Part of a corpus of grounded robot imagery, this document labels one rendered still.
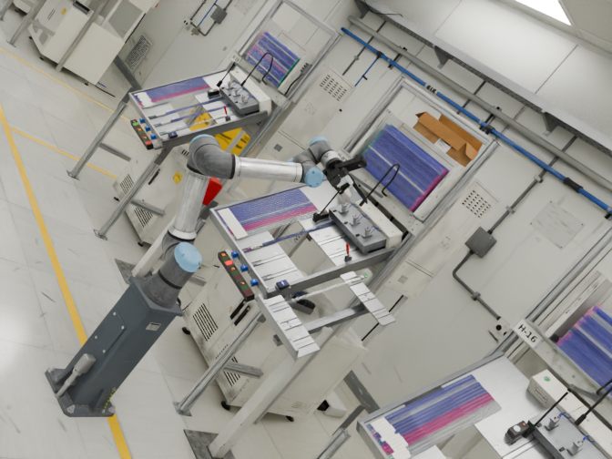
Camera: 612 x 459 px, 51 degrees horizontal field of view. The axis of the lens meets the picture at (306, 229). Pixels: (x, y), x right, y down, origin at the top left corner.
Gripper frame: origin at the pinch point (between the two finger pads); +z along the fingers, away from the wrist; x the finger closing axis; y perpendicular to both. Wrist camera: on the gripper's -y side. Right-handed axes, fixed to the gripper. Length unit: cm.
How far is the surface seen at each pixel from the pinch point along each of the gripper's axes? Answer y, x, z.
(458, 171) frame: -40, -67, -26
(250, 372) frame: 97, -66, -6
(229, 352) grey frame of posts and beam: 94, -44, -8
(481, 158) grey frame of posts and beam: -52, -69, -26
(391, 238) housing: 5, -73, -23
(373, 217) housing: 6, -75, -41
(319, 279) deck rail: 42, -55, -18
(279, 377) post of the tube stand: 78, -46, 17
